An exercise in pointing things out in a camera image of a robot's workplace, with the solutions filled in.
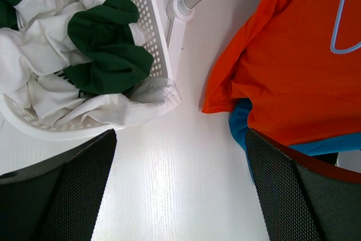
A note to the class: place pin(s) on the orange t shirt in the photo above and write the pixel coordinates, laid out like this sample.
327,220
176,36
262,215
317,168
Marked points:
281,60

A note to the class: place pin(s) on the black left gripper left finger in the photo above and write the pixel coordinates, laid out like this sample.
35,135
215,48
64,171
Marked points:
58,198

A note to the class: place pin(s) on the green white t shirt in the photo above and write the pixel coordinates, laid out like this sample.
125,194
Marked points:
69,59

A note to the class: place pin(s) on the blue t shirt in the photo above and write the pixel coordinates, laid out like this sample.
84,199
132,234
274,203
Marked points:
343,151

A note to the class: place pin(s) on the white plastic laundry basket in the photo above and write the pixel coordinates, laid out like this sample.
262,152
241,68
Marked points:
26,122

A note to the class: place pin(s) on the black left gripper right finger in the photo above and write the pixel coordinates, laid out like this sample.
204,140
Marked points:
301,197

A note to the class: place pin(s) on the silver clothes rack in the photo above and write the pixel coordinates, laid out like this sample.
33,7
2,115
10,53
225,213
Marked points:
179,12

